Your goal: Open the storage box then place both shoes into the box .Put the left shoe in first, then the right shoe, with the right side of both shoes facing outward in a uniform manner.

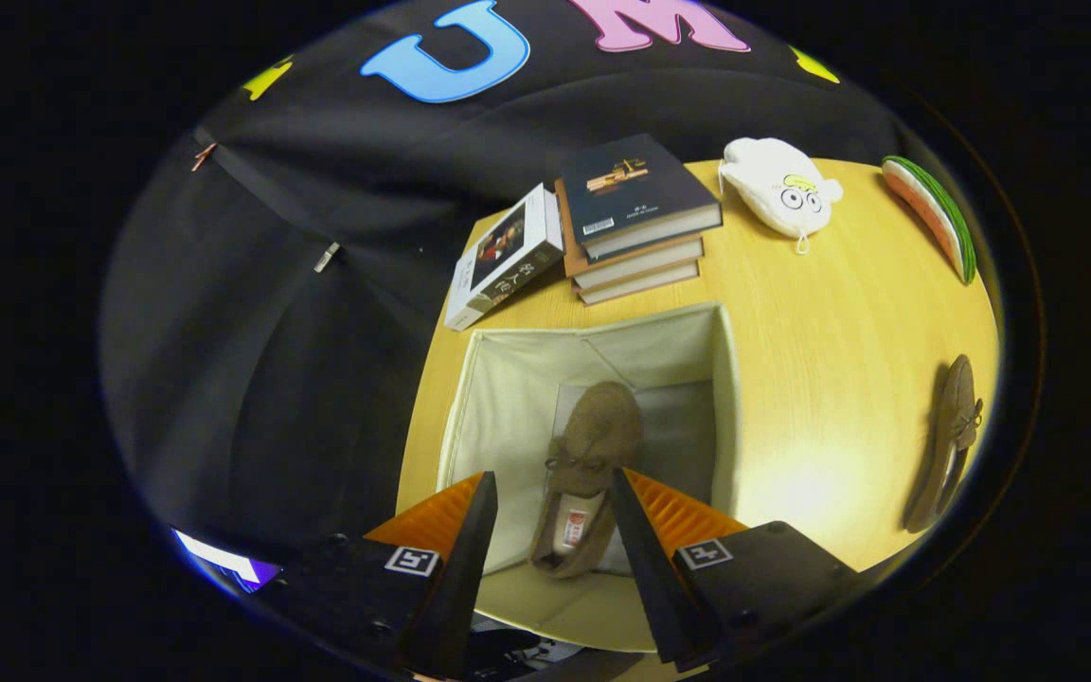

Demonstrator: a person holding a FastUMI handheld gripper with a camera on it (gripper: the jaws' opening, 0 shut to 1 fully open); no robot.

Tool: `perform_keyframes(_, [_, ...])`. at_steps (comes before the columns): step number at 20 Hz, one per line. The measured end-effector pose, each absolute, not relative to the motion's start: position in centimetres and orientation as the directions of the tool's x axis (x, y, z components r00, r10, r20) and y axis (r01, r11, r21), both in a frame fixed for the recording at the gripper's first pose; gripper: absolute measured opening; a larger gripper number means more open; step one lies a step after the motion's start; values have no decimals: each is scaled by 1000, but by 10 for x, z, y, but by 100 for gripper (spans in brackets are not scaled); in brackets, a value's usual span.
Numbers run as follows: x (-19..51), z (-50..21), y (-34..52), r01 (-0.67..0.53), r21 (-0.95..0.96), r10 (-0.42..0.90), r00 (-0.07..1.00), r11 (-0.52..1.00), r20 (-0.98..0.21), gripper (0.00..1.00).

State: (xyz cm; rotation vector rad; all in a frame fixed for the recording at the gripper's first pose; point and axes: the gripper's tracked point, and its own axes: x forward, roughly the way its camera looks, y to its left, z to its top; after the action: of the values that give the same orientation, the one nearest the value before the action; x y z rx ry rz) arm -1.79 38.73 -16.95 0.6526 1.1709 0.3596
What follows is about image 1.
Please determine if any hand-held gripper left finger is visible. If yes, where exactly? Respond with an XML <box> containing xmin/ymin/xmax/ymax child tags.
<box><xmin>257</xmin><ymin>471</ymin><xmax>499</xmax><ymax>681</ymax></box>

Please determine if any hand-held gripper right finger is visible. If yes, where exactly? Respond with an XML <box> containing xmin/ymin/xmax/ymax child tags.
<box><xmin>610</xmin><ymin>467</ymin><xmax>859</xmax><ymax>664</ymax></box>

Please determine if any brown suede shoe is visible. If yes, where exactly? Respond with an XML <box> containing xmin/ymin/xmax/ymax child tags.
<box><xmin>528</xmin><ymin>381</ymin><xmax>646</xmax><ymax>581</ymax></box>
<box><xmin>903</xmin><ymin>354</ymin><xmax>985</xmax><ymax>534</ymax></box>

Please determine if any grey fabric storage box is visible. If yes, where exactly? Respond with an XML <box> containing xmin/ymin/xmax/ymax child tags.
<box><xmin>435</xmin><ymin>301</ymin><xmax>743</xmax><ymax>655</ymax></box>

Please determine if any lit screen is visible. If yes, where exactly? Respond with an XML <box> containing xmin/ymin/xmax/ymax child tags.
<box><xmin>174</xmin><ymin>529</ymin><xmax>281</xmax><ymax>593</ymax></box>

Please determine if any plain book under stack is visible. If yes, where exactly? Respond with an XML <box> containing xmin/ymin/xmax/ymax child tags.
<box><xmin>576</xmin><ymin>260</ymin><xmax>701</xmax><ymax>306</ymax></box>

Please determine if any brown cover book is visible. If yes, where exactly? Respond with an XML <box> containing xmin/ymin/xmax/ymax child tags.
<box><xmin>555</xmin><ymin>180</ymin><xmax>706</xmax><ymax>290</ymax></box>

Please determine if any white bordered portrait book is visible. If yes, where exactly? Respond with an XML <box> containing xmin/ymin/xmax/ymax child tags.
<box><xmin>443</xmin><ymin>183</ymin><xmax>565</xmax><ymax>332</ymax></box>

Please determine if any dark blue hardcover book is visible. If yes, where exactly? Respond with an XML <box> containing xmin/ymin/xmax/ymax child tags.
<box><xmin>560</xmin><ymin>133</ymin><xmax>724</xmax><ymax>261</ymax></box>

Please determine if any white plush toy with eyes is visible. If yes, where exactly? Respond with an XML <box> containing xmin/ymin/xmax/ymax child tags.
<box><xmin>719</xmin><ymin>137</ymin><xmax>845</xmax><ymax>255</ymax></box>

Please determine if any watermelon slice plush toy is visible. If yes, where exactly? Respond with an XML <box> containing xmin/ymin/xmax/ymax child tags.
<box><xmin>881</xmin><ymin>155</ymin><xmax>978</xmax><ymax>285</ymax></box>

